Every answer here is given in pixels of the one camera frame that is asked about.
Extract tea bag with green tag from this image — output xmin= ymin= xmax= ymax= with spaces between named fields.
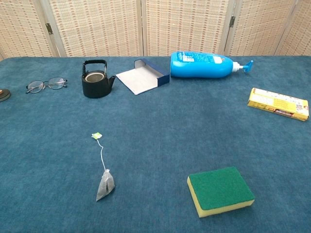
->
xmin=91 ymin=132 xmax=116 ymax=202

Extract black cast iron teapot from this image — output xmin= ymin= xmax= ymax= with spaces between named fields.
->
xmin=81 ymin=59 xmax=116 ymax=99

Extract grey pot lid with knob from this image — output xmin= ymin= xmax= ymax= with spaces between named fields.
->
xmin=0 ymin=88 xmax=11 ymax=102

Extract blue tablecloth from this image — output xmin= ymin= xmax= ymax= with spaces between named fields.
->
xmin=0 ymin=55 xmax=311 ymax=233

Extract open blue cardboard box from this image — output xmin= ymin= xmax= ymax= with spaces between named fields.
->
xmin=115 ymin=58 xmax=171 ymax=96

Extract blue pump dispenser bottle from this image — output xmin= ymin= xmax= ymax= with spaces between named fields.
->
xmin=170 ymin=50 xmax=254 ymax=79

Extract green and yellow sponge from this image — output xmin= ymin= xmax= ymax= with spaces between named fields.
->
xmin=187 ymin=166 xmax=255 ymax=218

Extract woven folding screen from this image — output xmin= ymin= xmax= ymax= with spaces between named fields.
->
xmin=0 ymin=0 xmax=311 ymax=61

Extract yellow printed carton box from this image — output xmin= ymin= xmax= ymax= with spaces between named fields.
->
xmin=247 ymin=87 xmax=310 ymax=122

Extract thin-framed eyeglasses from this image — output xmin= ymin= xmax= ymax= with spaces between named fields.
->
xmin=26 ymin=77 xmax=69 ymax=94

